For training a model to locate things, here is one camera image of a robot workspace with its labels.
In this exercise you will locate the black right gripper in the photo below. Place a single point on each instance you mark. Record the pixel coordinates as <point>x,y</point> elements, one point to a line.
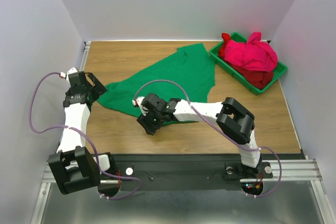
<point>146,123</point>

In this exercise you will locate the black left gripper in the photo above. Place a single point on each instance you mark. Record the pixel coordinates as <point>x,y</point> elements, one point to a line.
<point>98,89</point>

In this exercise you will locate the green t shirt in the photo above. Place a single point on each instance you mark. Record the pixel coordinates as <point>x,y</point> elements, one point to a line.
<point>191,67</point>

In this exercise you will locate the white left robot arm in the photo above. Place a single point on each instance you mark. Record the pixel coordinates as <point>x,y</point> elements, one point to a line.
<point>72,166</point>

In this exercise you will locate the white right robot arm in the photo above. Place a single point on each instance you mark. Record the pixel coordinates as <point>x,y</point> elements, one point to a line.
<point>229,118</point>

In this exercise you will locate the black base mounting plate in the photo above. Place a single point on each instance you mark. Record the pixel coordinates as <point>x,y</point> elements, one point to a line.
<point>180,172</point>

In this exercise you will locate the green plastic bin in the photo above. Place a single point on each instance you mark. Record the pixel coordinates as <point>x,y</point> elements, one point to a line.
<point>278,71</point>

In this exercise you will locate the pink t shirt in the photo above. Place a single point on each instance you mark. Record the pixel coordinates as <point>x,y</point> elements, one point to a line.
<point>252,55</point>

